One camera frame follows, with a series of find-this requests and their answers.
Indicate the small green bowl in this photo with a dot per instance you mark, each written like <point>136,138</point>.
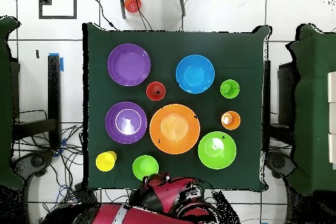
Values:
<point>144,166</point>

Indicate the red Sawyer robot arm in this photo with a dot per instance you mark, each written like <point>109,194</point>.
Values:
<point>147,216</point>

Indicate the red cup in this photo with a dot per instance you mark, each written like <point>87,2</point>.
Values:
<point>151,91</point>

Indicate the large orange bowl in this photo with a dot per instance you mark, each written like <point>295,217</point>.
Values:
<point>174,141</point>

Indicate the blue bowl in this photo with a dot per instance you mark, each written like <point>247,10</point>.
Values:
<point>195,62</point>

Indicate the purple bowl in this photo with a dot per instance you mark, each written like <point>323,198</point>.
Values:
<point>111,122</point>
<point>129,53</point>

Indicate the green cup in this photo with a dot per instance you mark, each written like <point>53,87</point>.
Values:
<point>229,84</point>

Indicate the orange cup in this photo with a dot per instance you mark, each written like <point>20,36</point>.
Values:
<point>235,122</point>

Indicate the dark green tablecloth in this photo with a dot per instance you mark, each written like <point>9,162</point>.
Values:
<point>168,42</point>

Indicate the large green bowl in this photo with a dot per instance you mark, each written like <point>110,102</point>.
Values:
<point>225,155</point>

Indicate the yellow cup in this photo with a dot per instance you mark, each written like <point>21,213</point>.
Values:
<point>104,162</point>

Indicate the small orange bowl on floor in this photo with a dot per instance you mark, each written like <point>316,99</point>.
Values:
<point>132,3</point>

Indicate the grey black machine base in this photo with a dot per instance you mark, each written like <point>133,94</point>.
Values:
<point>34,161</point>
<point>278,161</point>

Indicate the neighbouring green table cloth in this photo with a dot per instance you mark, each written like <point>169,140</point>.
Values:
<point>5,103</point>
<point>312,103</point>

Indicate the white boxes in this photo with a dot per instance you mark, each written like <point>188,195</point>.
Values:
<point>332,119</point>

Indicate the black post stand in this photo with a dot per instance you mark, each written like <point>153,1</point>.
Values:
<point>54,90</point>

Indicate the black square frame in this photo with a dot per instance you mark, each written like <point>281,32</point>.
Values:
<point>74,3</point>

